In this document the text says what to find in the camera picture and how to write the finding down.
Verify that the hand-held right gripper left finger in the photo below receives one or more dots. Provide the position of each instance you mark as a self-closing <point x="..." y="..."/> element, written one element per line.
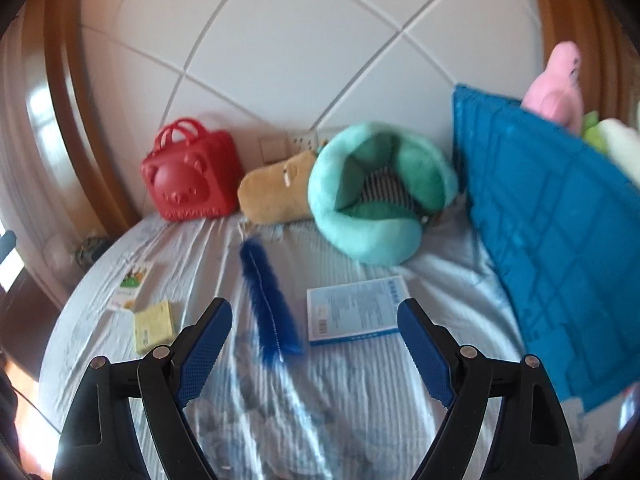
<point x="205" y="350"/>

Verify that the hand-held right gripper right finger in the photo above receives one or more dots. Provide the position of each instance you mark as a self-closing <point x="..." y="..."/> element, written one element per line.
<point x="430" y="355"/>

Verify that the yellow sticky note pad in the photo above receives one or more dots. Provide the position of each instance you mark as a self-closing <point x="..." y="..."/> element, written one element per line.
<point x="154" y="326"/>

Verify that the blue fluffy feather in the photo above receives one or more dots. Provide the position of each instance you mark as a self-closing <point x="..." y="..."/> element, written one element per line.
<point x="270" y="300"/>

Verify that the blue and white box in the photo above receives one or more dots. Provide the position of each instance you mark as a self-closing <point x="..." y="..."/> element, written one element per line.
<point x="355" y="310"/>

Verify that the striped bed sheet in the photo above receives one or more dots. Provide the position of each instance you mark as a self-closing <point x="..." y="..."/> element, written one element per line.
<point x="350" y="400"/>

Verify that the white printed card packet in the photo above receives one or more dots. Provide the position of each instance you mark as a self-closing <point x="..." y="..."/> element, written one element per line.
<point x="132" y="282"/>

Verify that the teal plush neck pillow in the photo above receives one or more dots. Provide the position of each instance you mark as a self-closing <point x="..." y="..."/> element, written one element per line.
<point x="350" y="230"/>

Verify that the dark patterned object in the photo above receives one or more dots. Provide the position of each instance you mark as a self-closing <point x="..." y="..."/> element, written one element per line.
<point x="90" y="250"/>

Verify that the red plastic bear handbag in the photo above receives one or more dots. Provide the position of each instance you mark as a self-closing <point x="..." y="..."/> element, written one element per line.
<point x="190" y="185"/>

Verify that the tan plush toy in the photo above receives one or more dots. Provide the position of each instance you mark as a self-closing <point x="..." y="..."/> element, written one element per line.
<point x="275" y="195"/>

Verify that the green plush toy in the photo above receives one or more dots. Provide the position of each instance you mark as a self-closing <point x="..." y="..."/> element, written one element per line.
<point x="592" y="130"/>

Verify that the white plush toy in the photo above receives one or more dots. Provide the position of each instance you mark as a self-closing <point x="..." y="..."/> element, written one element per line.
<point x="622" y="145"/>

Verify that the pink plush toy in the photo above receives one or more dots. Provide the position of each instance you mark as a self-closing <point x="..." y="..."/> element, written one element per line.
<point x="555" y="90"/>

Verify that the beige wall switch plate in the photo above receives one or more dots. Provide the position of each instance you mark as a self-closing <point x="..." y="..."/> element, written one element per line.
<point x="272" y="149"/>

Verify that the white wall socket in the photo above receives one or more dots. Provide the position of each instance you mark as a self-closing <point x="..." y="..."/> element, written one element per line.
<point x="305" y="141"/>

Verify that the wooden headboard frame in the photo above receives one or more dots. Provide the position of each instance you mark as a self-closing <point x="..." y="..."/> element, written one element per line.
<point x="65" y="110"/>

